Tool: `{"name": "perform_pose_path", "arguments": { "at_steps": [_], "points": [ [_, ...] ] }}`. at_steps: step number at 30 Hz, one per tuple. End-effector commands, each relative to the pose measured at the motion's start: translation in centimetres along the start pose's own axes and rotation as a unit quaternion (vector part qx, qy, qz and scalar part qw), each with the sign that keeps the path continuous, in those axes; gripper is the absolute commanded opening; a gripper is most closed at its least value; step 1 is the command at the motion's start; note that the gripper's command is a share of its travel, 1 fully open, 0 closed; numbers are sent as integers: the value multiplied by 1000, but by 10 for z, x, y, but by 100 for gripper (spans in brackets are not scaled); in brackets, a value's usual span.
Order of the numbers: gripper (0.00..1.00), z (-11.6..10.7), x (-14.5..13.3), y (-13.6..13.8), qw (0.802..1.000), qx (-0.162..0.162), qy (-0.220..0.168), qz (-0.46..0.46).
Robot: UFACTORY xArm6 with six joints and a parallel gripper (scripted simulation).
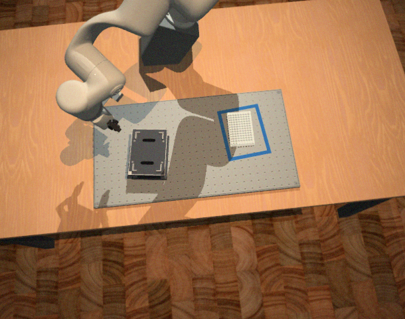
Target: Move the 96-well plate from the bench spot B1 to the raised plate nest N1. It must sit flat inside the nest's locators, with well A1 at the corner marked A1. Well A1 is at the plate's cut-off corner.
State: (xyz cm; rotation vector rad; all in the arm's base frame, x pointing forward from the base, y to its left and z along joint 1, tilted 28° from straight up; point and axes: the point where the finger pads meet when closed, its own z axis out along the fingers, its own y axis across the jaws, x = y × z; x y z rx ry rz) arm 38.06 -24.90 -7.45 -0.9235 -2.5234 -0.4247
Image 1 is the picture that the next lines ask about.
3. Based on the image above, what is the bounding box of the blue tape outline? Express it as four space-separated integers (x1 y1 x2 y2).
217 104 271 161

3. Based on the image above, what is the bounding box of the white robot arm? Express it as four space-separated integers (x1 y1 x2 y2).
56 0 219 121

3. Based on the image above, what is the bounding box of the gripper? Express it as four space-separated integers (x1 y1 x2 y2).
87 107 122 132

